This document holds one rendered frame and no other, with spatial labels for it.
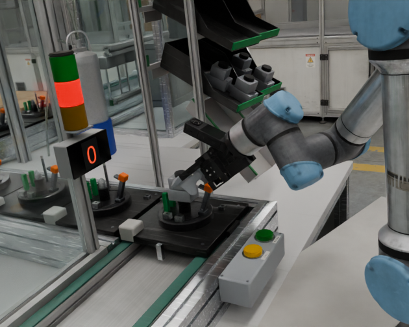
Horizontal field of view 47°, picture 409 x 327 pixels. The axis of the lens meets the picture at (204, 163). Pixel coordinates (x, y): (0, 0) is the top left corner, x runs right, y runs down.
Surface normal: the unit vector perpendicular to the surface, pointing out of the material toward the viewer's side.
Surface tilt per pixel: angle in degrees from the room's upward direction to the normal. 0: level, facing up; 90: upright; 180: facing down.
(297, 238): 0
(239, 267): 0
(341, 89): 90
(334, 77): 90
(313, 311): 0
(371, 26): 82
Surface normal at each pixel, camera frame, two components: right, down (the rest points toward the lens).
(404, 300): -0.83, 0.38
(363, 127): -0.26, 0.76
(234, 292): -0.46, 0.36
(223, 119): 0.49, -0.55
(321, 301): -0.10, -0.93
